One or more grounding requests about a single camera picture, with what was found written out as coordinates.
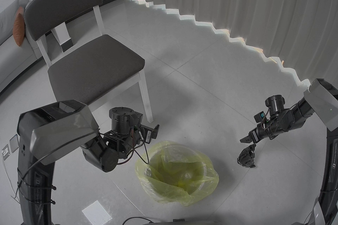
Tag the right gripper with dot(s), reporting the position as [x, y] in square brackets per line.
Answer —
[266, 131]

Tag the yellow plastic bag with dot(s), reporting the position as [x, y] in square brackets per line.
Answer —
[169, 187]

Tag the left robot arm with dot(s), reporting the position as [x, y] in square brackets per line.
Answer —
[60, 129]

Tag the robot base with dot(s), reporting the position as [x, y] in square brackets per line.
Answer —
[182, 221]

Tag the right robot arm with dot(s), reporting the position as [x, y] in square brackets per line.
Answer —
[320, 102]

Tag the crumpled black plastic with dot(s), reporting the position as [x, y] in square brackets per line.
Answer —
[245, 158]

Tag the dark grey white-legged chair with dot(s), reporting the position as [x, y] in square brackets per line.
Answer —
[97, 65]

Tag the grey sofa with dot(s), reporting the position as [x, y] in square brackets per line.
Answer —
[10, 60]

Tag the orange cushion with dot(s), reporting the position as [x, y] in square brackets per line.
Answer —
[19, 27]

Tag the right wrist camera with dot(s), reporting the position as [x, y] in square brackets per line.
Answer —
[260, 116]

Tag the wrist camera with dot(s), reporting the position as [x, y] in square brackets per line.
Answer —
[149, 135]
[260, 116]

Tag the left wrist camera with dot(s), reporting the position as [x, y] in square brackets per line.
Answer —
[149, 135]

